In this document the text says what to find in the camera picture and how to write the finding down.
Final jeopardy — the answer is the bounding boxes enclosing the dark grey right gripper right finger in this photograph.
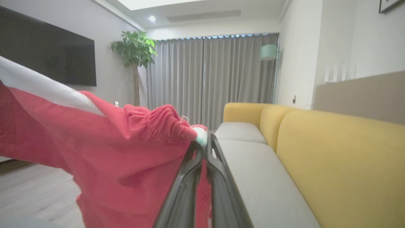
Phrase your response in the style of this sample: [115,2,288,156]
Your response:
[206,134,254,228]

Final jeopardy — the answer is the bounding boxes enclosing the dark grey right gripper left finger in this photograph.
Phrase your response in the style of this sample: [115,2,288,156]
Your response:
[153,141,204,228]

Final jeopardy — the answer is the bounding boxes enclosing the red shorts with white trim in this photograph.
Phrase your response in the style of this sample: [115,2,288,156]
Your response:
[0,55,213,228]

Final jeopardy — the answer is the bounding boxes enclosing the large grey sofa seat cushion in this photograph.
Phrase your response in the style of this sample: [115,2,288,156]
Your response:
[217,139,321,228]

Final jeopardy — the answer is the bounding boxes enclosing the small grey sofa seat cushion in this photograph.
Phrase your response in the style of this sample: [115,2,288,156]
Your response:
[214,122,268,144]

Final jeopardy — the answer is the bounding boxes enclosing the yellow sofa backrest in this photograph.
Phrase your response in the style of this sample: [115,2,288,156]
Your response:
[223,102,405,228]

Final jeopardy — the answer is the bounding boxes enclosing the grey pleated curtain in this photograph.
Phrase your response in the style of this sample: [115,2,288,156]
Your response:
[147,33,279,130]

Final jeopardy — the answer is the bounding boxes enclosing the mint green floor lamp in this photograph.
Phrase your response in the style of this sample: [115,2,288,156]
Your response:
[259,44,280,105]

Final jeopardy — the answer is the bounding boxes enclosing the tall green potted plant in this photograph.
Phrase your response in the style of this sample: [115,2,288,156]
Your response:
[110,30,159,106]

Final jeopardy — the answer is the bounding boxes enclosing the white slatted rack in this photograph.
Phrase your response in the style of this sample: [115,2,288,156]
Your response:
[323,63,357,83]

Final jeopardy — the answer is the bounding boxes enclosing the beige low partition panel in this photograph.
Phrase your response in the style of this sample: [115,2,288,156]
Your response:
[312,70,405,125]

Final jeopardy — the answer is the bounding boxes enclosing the long ceiling air vent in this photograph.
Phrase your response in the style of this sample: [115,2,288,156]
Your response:
[167,10,241,22]

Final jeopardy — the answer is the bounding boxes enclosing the black wall television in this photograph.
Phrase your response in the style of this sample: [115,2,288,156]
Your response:
[0,6,97,87]

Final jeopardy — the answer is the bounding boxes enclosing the black framed wall picture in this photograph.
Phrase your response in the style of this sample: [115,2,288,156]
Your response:
[378,0,405,14]

